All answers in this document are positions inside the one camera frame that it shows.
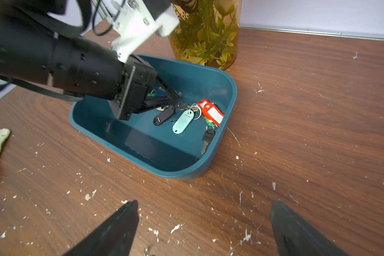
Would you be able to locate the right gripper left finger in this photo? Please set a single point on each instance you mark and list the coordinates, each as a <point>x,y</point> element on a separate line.
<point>114,237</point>

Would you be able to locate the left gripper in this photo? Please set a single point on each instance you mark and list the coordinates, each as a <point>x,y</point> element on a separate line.
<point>139,79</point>

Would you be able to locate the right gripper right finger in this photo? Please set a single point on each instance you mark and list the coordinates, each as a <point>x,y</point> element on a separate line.
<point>294,236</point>

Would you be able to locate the black tag key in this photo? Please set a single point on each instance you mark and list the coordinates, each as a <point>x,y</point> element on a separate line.
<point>164,115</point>

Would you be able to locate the mint tag key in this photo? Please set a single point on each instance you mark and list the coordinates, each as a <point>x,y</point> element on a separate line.
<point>194,112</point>

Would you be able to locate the teal storage box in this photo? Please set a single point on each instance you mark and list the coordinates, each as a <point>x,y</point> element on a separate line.
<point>157,149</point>

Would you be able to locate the red tag key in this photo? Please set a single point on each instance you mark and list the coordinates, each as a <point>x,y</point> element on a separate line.
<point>211,112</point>

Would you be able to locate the black head key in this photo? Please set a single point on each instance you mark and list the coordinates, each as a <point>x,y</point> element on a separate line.
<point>207,139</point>

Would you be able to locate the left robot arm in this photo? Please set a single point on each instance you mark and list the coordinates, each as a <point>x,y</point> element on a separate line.
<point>43,54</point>

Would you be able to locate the vase with artificial plant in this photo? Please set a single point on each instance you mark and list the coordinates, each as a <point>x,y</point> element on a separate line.
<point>207,33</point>

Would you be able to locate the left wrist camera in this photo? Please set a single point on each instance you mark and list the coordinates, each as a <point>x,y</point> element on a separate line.
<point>136,21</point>

